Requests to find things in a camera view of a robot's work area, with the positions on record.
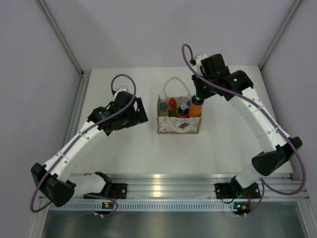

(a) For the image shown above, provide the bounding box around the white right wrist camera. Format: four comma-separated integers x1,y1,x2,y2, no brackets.
196,54,208,66

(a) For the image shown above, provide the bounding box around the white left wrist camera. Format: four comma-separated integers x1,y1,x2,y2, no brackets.
117,86,129,92

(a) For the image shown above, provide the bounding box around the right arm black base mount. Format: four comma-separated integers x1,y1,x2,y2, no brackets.
214,182,261,200

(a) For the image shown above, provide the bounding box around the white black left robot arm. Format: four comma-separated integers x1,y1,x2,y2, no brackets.
31,91,148,207

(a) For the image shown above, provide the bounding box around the aluminium rail frame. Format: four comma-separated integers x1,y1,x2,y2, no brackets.
108,173,309,202

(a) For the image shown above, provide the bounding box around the white slotted cable duct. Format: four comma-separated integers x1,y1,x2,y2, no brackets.
50,201,237,212

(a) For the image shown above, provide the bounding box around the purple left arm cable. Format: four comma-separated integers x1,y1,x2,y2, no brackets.
30,74,137,213

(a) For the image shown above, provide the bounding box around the yellow bottle with red cap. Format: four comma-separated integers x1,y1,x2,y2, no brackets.
168,98,178,117

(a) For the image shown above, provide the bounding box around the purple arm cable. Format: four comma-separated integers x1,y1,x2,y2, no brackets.
30,74,137,213
182,44,307,194

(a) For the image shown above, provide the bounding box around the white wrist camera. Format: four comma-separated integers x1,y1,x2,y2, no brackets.
117,86,129,92
196,54,208,66

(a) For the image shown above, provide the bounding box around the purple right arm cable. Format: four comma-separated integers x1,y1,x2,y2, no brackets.
182,44,307,194

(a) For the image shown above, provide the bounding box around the clear jar with dark lid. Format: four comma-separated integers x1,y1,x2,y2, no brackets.
158,102,169,117

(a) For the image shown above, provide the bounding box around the burlap canvas tote bag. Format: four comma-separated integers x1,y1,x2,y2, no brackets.
156,77,203,135

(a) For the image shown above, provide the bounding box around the tall orange spray bottle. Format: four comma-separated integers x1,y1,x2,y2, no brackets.
188,95,205,118

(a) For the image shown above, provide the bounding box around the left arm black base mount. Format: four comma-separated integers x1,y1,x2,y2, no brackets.
83,183,127,200

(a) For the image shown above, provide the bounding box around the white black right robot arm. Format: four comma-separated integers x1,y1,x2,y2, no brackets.
190,54,303,197

